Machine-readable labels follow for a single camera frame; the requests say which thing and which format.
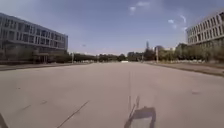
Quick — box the row of trees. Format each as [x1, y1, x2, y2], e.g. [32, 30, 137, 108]
[53, 41, 224, 64]

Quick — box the pale building with window grid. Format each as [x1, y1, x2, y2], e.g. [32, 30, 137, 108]
[186, 10, 224, 48]

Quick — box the low raised grass bed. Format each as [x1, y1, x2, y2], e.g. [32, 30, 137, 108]
[0, 62, 88, 72]

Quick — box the pale pole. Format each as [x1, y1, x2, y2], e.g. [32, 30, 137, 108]
[70, 51, 75, 64]

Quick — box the grey glass-fronted building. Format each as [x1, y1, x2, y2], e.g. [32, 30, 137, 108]
[0, 12, 69, 64]

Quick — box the white pole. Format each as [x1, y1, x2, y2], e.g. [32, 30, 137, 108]
[155, 46, 160, 63]

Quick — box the grey concrete slab plaza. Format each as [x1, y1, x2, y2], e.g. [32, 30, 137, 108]
[0, 61, 224, 128]

